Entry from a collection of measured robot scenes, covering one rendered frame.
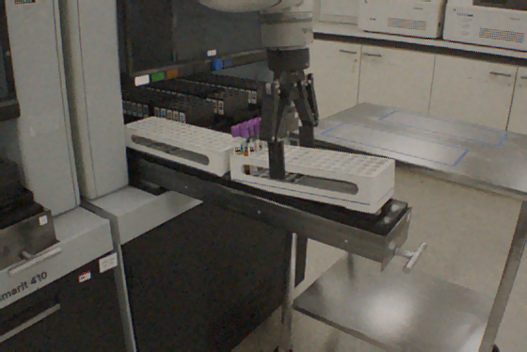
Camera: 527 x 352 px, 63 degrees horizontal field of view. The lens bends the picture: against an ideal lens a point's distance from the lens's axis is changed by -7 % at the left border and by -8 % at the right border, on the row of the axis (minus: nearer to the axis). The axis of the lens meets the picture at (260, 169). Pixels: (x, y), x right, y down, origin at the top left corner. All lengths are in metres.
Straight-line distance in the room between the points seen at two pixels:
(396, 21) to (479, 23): 0.53
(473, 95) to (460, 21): 0.47
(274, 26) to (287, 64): 0.07
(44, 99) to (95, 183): 0.22
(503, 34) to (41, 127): 2.62
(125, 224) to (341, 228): 0.45
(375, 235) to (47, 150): 0.62
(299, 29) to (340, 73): 2.56
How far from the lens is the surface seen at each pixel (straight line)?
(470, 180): 1.02
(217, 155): 0.90
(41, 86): 0.91
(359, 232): 0.77
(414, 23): 3.13
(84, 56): 0.96
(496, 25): 3.02
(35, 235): 0.87
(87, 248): 0.94
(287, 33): 0.78
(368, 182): 0.75
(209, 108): 1.21
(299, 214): 0.81
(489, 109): 3.06
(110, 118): 1.01
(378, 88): 3.24
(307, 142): 0.90
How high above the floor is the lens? 1.17
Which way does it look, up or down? 22 degrees down
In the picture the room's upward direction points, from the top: 1 degrees clockwise
